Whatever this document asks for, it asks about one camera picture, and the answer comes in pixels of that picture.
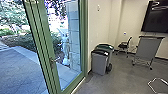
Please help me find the black visitor chair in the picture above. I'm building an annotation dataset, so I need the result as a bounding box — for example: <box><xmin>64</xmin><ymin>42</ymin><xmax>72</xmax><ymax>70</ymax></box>
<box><xmin>116</xmin><ymin>35</ymin><xmax>134</xmax><ymax>59</ymax></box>

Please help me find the green hedge bush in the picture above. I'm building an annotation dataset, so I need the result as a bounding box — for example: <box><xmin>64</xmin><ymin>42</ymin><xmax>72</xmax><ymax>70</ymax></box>
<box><xmin>48</xmin><ymin>31</ymin><xmax>65</xmax><ymax>63</ymax></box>

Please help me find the large black wall screen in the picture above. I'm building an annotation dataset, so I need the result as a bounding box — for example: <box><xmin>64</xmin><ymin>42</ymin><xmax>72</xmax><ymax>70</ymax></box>
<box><xmin>141</xmin><ymin>0</ymin><xmax>168</xmax><ymax>34</ymax></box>

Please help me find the leafy tree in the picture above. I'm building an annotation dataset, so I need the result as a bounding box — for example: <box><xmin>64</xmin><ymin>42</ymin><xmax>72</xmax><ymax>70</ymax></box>
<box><xmin>0</xmin><ymin>0</ymin><xmax>30</xmax><ymax>33</ymax></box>

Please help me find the grey trash bin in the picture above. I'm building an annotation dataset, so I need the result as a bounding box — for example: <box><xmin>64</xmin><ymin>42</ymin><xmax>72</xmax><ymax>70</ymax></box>
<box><xmin>90</xmin><ymin>48</ymin><xmax>111</xmax><ymax>77</ymax></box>
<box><xmin>96</xmin><ymin>43</ymin><xmax>116</xmax><ymax>73</ymax></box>

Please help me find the green framed glass door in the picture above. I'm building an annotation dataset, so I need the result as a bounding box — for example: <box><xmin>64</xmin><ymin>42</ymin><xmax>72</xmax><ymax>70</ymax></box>
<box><xmin>22</xmin><ymin>0</ymin><xmax>90</xmax><ymax>94</ymax></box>

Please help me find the white wall switch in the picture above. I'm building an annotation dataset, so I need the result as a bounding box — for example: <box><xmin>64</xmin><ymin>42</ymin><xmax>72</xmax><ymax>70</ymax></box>
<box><xmin>96</xmin><ymin>4</ymin><xmax>101</xmax><ymax>12</ymax></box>

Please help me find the green framed glass window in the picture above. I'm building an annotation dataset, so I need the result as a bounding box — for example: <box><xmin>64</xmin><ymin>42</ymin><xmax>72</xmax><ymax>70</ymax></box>
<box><xmin>0</xmin><ymin>0</ymin><xmax>51</xmax><ymax>94</ymax></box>

